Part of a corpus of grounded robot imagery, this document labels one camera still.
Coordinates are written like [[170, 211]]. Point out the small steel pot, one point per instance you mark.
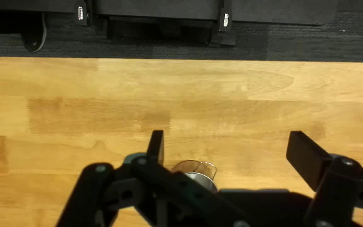
[[199, 178]]

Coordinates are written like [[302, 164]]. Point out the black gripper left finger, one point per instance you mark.
[[157, 146]]

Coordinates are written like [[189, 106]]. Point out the black equipment frame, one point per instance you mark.
[[160, 17]]

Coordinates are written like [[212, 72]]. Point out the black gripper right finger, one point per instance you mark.
[[308, 155]]

